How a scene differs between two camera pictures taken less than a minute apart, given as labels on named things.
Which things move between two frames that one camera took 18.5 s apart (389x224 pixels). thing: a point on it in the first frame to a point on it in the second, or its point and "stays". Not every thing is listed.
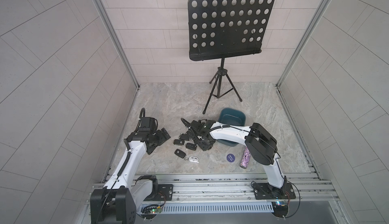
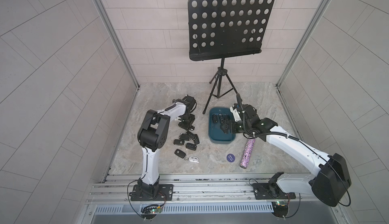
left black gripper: (161, 138) to (187, 126)
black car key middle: (191, 146) stays
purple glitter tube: (245, 158) stays
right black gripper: (202, 147) to (226, 124)
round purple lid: (230, 157) stays
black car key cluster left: (186, 136) stays
